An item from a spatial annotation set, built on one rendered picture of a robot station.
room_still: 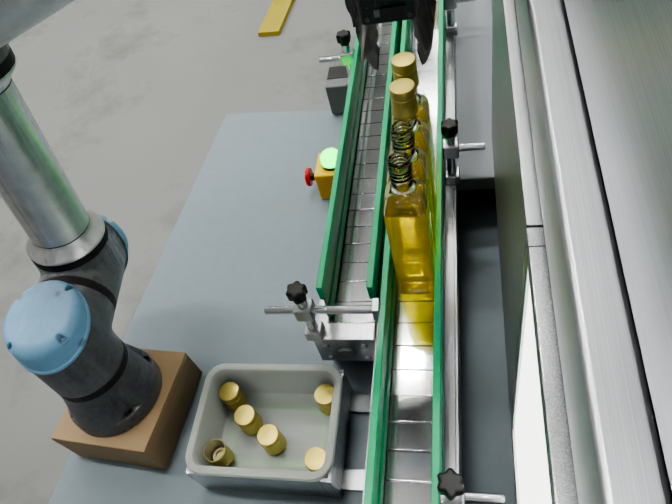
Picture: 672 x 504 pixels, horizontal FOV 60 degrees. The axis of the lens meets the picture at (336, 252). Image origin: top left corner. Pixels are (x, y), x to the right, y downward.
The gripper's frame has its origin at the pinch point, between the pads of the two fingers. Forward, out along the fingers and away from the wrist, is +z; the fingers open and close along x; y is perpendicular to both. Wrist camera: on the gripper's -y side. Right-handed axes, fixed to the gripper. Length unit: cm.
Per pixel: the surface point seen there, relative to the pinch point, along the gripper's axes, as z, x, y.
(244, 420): 39, -27, 33
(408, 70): 5.7, 0.4, -4.2
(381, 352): 24.4, -4.1, 28.5
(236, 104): 120, -100, -153
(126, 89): 120, -168, -175
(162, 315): 46, -52, 10
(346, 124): 24.5, -13.2, -16.7
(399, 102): 6.2, -0.7, 1.6
